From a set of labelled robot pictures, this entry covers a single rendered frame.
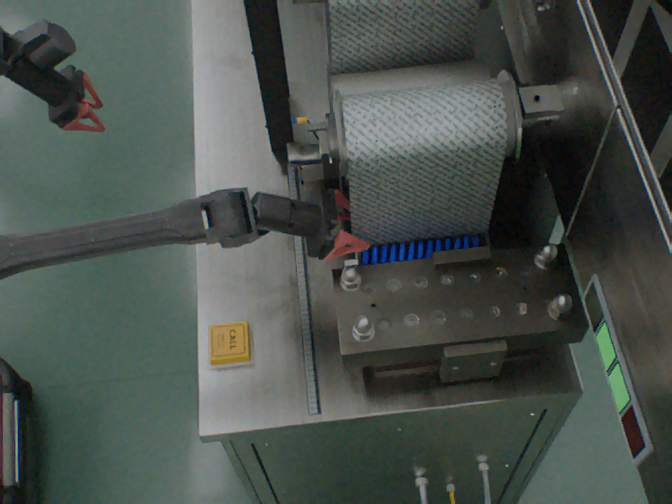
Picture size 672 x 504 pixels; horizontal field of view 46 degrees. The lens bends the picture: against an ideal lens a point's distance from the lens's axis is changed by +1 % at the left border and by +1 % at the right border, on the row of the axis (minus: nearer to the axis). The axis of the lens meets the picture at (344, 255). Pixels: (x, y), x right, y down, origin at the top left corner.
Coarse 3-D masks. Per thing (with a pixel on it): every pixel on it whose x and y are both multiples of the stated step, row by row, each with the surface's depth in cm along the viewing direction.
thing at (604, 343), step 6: (600, 330) 110; (606, 330) 108; (600, 336) 110; (606, 336) 108; (600, 342) 111; (606, 342) 108; (600, 348) 111; (606, 348) 109; (612, 348) 106; (606, 354) 109; (612, 354) 107; (606, 360) 109; (612, 360) 107; (606, 366) 109
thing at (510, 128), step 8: (504, 88) 118; (504, 96) 117; (336, 104) 117; (512, 104) 116; (336, 112) 116; (512, 112) 116; (336, 120) 116; (512, 120) 116; (512, 128) 116; (512, 136) 117; (512, 144) 118; (512, 152) 120
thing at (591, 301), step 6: (588, 294) 113; (594, 294) 111; (588, 300) 114; (594, 300) 111; (588, 306) 114; (594, 306) 111; (594, 312) 112; (600, 312) 109; (594, 318) 112; (600, 318) 110; (594, 324) 112; (594, 330) 113
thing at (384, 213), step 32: (352, 192) 123; (384, 192) 124; (416, 192) 125; (448, 192) 126; (480, 192) 127; (352, 224) 130; (384, 224) 132; (416, 224) 133; (448, 224) 134; (480, 224) 135
